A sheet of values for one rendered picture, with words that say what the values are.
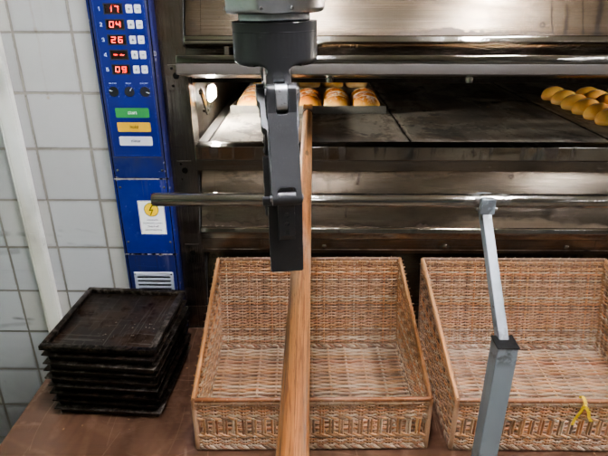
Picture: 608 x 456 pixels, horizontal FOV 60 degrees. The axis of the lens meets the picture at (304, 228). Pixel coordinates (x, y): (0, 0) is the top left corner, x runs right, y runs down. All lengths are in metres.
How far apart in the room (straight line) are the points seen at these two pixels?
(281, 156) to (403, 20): 1.04
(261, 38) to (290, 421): 0.34
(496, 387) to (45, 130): 1.30
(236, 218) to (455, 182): 0.64
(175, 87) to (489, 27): 0.82
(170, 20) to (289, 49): 1.02
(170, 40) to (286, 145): 1.07
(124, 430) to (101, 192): 0.66
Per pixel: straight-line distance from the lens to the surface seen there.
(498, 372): 1.13
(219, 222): 1.56
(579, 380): 1.70
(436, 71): 1.32
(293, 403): 0.54
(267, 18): 0.47
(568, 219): 1.71
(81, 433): 1.49
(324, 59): 1.29
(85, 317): 1.54
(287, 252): 0.48
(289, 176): 0.43
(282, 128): 0.43
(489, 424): 1.21
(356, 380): 1.52
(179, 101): 1.49
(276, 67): 0.46
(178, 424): 1.44
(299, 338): 0.62
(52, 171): 1.67
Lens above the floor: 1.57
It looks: 24 degrees down
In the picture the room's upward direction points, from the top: straight up
